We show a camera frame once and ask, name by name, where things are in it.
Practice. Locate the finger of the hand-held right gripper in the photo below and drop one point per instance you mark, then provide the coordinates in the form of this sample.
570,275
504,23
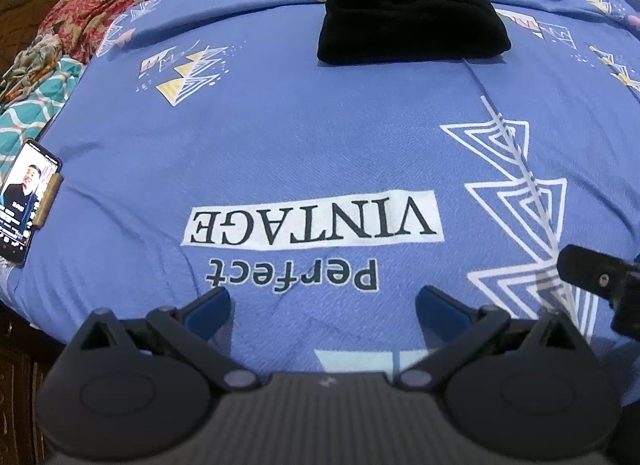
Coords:
585,267

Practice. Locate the red floral blanket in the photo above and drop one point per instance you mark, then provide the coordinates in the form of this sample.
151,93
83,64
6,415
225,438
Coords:
115,0

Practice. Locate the blue printed bedsheet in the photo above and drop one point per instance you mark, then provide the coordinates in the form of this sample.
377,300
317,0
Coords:
320,155

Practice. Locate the teal patterned cloth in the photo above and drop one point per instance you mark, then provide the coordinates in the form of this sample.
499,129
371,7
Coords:
35,110

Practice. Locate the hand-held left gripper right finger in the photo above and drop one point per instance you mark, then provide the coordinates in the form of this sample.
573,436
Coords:
440,305

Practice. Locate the black pants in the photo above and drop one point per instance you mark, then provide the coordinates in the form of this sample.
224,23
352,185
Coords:
410,15

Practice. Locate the black smartphone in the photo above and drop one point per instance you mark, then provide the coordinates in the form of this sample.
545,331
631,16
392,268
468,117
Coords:
22,200

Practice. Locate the wooden phone stand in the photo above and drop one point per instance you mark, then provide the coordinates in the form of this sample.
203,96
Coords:
50,200

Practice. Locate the grey floral crumpled cloth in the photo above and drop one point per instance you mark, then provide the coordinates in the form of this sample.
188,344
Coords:
32,67

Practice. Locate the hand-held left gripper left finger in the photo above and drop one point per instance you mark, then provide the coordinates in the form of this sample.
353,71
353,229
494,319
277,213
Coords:
207,307

